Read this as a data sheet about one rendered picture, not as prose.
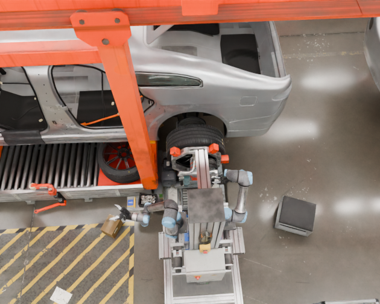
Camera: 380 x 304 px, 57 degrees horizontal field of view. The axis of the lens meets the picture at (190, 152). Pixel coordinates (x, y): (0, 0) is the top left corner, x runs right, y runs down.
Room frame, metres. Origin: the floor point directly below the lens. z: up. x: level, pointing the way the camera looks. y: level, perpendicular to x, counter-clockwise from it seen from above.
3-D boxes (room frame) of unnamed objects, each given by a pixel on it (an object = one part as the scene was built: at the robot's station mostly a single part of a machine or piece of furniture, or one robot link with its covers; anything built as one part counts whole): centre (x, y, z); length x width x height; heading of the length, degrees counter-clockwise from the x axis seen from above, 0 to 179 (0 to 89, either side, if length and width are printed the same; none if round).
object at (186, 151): (1.73, -0.07, 0.85); 0.54 x 0.07 x 0.54; 92
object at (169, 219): (0.91, 0.18, 1.19); 0.15 x 0.12 x 0.55; 168
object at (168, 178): (1.90, 0.28, 0.26); 0.42 x 0.18 x 0.35; 2
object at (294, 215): (1.29, -1.27, 0.17); 0.43 x 0.36 x 0.34; 72
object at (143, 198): (1.40, 0.49, 0.51); 0.20 x 0.14 x 0.13; 84
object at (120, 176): (2.04, 0.83, 0.39); 0.66 x 0.66 x 0.24
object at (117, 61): (1.61, 0.47, 1.75); 0.19 x 0.16 x 2.45; 92
